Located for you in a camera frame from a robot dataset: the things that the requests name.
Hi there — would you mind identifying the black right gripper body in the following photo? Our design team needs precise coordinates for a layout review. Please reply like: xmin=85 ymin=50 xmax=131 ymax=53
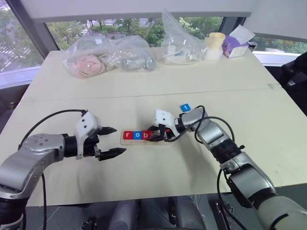
xmin=157 ymin=124 xmax=175 ymax=142

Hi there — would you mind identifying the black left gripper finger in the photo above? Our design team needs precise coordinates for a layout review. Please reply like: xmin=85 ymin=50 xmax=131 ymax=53
xmin=98 ymin=148 xmax=127 ymax=161
xmin=99 ymin=126 xmax=118 ymax=137

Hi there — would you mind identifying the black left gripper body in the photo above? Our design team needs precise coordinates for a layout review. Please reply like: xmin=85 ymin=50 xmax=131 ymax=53
xmin=81 ymin=128 xmax=103 ymax=161

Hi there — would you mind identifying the wooden letter tray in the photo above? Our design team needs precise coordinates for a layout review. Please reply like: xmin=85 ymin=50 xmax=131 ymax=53
xmin=120 ymin=130 xmax=174 ymax=146

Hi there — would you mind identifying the plastic bag with pink items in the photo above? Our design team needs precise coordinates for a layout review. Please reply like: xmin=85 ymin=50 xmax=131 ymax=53
xmin=62 ymin=35 xmax=122 ymax=79

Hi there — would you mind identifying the plastic bag with grey items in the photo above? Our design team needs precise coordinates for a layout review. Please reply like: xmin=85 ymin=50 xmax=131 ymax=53
xmin=114 ymin=35 xmax=157 ymax=73

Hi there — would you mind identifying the tall clear plastic bag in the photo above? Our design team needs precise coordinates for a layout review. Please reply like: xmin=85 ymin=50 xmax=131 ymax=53
xmin=160 ymin=9 xmax=208 ymax=66

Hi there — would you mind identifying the pale yellow cup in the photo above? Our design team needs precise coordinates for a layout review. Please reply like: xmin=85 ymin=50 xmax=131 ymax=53
xmin=203 ymin=32 xmax=226 ymax=61

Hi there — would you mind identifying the purple tissue box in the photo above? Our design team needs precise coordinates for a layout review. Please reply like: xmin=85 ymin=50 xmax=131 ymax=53
xmin=221 ymin=24 xmax=256 ymax=59

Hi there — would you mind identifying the black chair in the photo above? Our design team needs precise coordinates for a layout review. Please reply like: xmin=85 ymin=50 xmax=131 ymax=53
xmin=279 ymin=53 xmax=307 ymax=117

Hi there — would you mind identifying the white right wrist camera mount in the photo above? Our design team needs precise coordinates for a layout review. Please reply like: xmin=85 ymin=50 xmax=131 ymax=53
xmin=153 ymin=109 xmax=183 ymax=142

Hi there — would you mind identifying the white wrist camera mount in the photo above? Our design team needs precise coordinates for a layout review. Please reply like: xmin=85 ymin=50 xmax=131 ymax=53
xmin=73 ymin=111 xmax=103 ymax=160
xmin=153 ymin=109 xmax=183 ymax=142

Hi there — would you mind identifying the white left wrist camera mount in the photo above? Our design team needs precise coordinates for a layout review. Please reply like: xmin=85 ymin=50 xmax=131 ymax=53
xmin=73 ymin=111 xmax=103 ymax=160

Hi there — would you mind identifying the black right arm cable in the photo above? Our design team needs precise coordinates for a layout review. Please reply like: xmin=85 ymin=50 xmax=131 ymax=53
xmin=177 ymin=104 xmax=243 ymax=230

